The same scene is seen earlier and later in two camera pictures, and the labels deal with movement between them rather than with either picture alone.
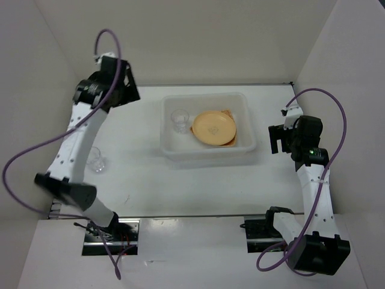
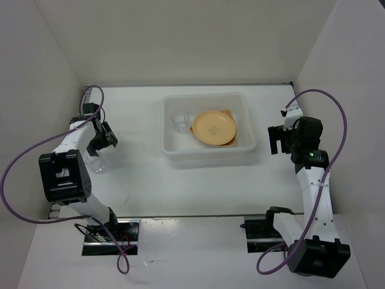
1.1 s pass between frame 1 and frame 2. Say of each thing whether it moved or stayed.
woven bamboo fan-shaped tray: stayed
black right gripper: stayed
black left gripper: moved
